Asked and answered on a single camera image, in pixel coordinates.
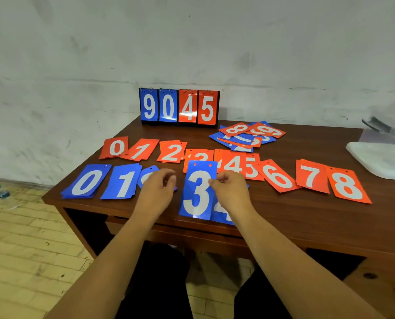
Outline person's right hand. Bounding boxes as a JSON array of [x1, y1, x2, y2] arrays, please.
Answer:
[[208, 170, 256, 224]]

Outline person's left hand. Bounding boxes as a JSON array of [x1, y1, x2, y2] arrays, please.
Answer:
[[133, 168, 178, 218]]

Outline blue number card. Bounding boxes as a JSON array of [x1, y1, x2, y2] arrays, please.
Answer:
[[100, 163, 142, 200], [179, 161, 218, 220], [138, 165, 178, 191], [211, 184, 250, 226], [61, 164, 112, 199]]

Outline person's right forearm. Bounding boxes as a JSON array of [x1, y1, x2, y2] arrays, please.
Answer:
[[232, 209, 386, 319]]

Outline person's left forearm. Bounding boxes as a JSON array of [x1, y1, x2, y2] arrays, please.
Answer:
[[46, 211, 167, 319]]

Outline pile of mixed number cards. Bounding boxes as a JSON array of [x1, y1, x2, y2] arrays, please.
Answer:
[[209, 121, 287, 153]]

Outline black scoreboard stand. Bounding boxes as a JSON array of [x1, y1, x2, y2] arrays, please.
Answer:
[[139, 88, 220, 127]]

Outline red scoreboard flip card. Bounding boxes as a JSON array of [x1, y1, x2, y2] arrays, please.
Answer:
[[178, 89, 198, 123], [198, 90, 218, 125]]

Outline blue scoreboard flip card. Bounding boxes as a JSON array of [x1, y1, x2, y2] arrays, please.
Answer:
[[140, 88, 159, 122], [159, 89, 178, 123]]

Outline person's black trousers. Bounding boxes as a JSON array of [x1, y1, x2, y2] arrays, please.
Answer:
[[115, 242, 294, 319]]

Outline brown wooden desk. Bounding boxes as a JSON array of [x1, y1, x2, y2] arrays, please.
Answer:
[[42, 117, 395, 319]]

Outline row of red number cards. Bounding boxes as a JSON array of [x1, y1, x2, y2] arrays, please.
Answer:
[[99, 136, 372, 204]]

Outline white plastic tray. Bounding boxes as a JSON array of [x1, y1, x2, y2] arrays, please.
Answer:
[[346, 142, 395, 181]]

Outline black handled tool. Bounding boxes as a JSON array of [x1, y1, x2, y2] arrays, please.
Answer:
[[362, 117, 395, 133]]

